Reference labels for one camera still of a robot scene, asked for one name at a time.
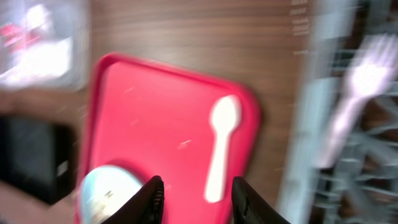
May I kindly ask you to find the clear plastic bin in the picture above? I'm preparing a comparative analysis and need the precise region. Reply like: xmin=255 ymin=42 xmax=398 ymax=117
xmin=1 ymin=0 xmax=90 ymax=90

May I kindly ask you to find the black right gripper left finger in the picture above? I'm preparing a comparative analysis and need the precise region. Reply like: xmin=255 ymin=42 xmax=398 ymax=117
xmin=101 ymin=175 xmax=165 ymax=224

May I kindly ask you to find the light blue plate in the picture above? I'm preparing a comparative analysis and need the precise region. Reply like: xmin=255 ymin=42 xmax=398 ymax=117
xmin=77 ymin=164 xmax=146 ymax=224

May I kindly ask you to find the white plastic fork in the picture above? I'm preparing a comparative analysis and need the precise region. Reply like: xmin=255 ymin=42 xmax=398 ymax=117
xmin=314 ymin=34 xmax=397 ymax=169

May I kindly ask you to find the black tray bin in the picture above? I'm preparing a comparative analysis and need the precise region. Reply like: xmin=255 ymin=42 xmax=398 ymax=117
xmin=1 ymin=116 xmax=75 ymax=204

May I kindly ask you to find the red snack wrapper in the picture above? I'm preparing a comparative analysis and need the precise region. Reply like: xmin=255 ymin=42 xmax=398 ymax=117
xmin=1 ymin=23 xmax=40 ymax=52

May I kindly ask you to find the red serving tray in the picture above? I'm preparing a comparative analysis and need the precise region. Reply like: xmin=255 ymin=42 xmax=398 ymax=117
xmin=78 ymin=54 xmax=261 ymax=223

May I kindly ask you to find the grey dishwasher rack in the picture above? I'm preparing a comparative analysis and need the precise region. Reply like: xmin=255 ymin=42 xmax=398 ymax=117
xmin=278 ymin=0 xmax=397 ymax=223

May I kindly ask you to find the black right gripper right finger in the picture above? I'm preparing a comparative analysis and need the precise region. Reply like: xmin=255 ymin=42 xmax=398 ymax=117
xmin=231 ymin=177 xmax=290 ymax=224

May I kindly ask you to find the white napkin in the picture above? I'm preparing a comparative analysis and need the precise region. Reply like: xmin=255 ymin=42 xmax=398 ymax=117
xmin=1 ymin=1 xmax=73 ymax=88

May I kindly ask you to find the white plastic spoon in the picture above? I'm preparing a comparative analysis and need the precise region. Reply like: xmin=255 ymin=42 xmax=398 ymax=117
xmin=204 ymin=95 xmax=241 ymax=203

